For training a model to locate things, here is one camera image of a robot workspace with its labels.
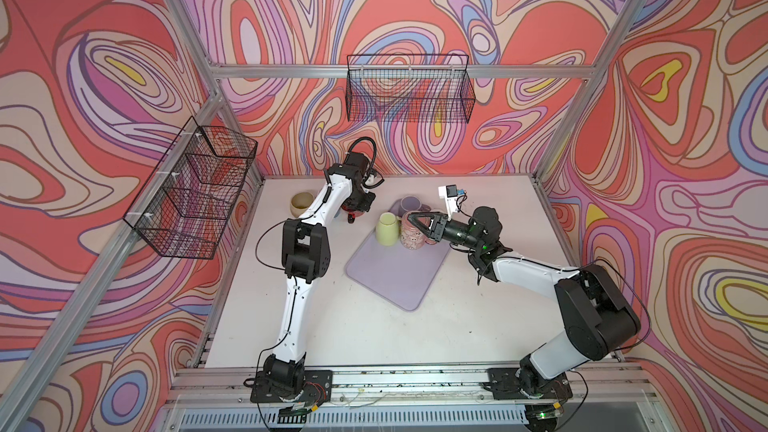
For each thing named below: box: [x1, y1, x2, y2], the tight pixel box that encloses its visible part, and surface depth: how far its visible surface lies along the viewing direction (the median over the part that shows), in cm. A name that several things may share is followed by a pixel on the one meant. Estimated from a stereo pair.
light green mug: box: [376, 212, 402, 247], surface depth 97 cm
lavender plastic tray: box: [345, 198, 450, 312], surface depth 96 cm
